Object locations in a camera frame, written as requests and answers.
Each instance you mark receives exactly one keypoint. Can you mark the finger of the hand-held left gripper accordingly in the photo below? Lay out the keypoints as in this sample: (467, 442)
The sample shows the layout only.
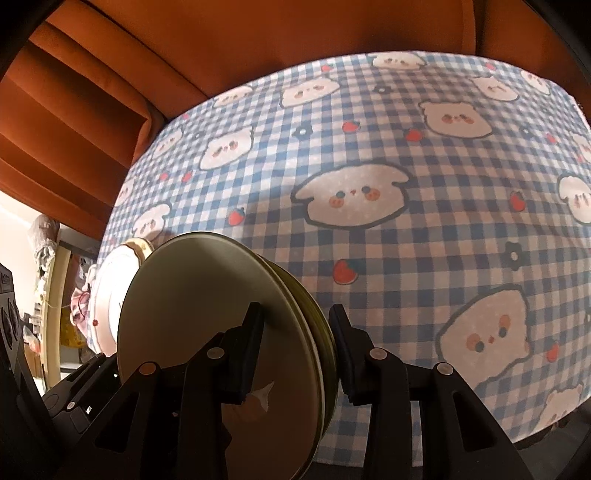
(78, 392)

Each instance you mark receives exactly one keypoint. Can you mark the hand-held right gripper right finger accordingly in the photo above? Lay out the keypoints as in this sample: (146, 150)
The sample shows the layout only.
(346, 360)

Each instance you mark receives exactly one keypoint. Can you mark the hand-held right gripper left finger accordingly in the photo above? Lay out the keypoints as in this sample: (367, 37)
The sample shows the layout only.
(244, 350)

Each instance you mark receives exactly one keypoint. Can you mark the white plate red pattern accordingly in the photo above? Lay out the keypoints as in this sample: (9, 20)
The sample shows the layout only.
(111, 286)

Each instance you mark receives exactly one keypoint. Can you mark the large yellow floral plate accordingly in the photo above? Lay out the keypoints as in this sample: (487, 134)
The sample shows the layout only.
(143, 247)

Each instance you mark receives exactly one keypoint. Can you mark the yellow box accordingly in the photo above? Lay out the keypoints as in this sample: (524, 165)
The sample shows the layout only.
(71, 334)

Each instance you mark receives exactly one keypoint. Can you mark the pink and white clothes pile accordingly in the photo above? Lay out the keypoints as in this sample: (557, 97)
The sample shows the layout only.
(79, 300)

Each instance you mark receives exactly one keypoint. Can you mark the grey crumpled cloth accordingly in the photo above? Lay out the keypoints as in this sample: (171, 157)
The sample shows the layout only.
(44, 235)

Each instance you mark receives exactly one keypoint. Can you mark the blue checked printed tablecloth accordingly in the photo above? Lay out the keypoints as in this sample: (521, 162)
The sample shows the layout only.
(415, 230)

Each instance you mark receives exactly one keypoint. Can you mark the orange curtain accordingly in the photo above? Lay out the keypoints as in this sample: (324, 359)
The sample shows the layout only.
(115, 92)

